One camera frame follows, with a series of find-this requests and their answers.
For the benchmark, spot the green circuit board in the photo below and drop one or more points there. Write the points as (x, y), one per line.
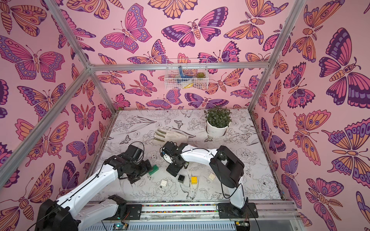
(120, 227)

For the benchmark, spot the aluminium frame left diagonal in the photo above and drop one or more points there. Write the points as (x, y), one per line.
(23, 149)

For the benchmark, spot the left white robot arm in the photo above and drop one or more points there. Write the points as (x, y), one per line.
(67, 213)

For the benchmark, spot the white wire basket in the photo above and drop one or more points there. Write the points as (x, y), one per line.
(188, 73)

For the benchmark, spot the beige work glove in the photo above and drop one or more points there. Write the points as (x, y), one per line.
(163, 136)

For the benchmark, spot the aluminium frame post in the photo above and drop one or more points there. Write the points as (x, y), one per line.
(287, 29)
(61, 21)

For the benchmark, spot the aluminium frame right post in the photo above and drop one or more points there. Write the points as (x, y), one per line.
(287, 29)

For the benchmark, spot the blue toy in basket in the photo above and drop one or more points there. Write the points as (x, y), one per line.
(182, 77)

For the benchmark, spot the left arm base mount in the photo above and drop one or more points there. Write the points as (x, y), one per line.
(127, 212)

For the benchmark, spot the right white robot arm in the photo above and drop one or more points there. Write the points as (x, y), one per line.
(227, 167)

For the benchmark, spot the dark green lego brick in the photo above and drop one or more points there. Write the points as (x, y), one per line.
(155, 168)

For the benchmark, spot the yellow item in basket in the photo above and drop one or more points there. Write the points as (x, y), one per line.
(188, 86)

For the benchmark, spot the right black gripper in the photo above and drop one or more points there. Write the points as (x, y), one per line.
(174, 167)

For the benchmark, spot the small green plant in basket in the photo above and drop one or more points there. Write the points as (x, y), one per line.
(200, 75)

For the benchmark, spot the black lego brick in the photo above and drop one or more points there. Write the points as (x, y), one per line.
(181, 178)

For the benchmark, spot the aluminium frame left post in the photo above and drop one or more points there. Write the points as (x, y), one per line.
(61, 21)

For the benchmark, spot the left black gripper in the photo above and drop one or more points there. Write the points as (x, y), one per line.
(145, 170)

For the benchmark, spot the potted green plant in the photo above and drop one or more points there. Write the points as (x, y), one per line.
(218, 121)

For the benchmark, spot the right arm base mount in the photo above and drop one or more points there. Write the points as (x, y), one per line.
(227, 210)

